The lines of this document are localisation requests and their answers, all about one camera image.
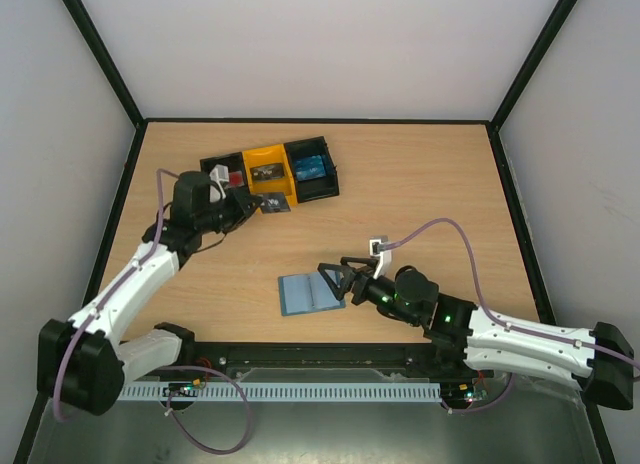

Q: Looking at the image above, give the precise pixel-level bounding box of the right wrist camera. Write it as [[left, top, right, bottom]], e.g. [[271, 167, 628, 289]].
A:
[[369, 236, 392, 279]]

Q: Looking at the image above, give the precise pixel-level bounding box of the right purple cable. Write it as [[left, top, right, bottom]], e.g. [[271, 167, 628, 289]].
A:
[[387, 217, 640, 375]]

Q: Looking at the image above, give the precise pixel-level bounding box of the black bin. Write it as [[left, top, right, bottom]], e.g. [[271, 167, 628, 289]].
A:
[[200, 152, 248, 187], [284, 136, 340, 204]]

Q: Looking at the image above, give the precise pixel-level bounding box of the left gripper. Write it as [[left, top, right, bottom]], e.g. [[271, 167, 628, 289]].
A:
[[197, 186, 263, 235]]

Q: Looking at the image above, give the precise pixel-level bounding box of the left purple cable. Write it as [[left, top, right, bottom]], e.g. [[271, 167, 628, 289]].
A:
[[52, 168, 181, 423]]

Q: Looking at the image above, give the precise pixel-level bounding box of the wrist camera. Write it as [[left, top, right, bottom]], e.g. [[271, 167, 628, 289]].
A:
[[369, 236, 392, 279], [209, 164, 229, 203]]

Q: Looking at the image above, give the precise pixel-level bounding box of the blue slotted cable duct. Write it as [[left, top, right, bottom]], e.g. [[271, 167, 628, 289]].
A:
[[119, 381, 441, 403]]

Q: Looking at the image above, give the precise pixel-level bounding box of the right black bin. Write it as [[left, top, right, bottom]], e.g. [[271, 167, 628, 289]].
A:
[[284, 136, 340, 204]]

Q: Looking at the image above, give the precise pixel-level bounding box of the teal card holder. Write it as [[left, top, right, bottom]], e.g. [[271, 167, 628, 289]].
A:
[[278, 272, 346, 317]]

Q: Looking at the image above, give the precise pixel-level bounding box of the yellow bin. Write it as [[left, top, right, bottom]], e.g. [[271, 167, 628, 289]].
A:
[[242, 144, 298, 206]]

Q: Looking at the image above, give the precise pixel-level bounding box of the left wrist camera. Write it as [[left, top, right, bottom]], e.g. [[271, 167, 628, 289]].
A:
[[209, 164, 229, 203]]

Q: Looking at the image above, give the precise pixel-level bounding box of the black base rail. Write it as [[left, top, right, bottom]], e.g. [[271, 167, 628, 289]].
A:
[[49, 339, 581, 380]]

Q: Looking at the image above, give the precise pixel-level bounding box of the left black bin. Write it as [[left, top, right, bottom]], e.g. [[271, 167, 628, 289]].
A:
[[200, 152, 248, 187]]

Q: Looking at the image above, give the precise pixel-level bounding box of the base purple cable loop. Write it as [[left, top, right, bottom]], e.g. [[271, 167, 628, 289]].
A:
[[162, 366, 255, 455]]

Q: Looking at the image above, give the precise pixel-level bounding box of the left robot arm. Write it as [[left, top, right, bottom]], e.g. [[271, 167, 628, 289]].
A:
[[37, 171, 263, 422]]

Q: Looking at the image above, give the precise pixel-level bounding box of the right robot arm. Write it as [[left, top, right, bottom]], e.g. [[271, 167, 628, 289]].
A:
[[317, 257, 636, 411]]

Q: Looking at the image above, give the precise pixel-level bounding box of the red white card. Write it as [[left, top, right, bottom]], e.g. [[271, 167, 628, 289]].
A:
[[229, 171, 245, 187]]

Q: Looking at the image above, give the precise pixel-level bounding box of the black cage frame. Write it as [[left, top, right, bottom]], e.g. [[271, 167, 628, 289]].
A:
[[9, 0, 621, 464]]

